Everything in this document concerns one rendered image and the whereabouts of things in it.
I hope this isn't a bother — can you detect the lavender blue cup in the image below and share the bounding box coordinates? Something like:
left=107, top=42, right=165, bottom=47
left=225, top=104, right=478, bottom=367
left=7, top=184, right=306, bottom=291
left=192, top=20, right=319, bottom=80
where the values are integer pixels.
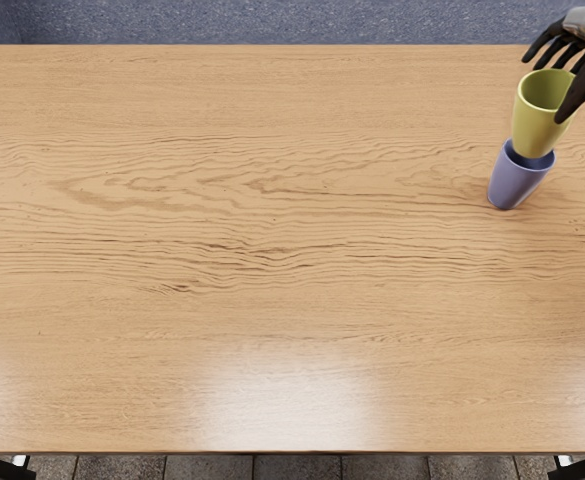
left=486, top=138, right=557, bottom=211

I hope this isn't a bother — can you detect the yellow-green cup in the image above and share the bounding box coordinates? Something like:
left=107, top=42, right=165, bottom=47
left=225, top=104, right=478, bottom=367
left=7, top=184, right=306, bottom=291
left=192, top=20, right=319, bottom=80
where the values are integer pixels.
left=510, top=68, right=579, bottom=159

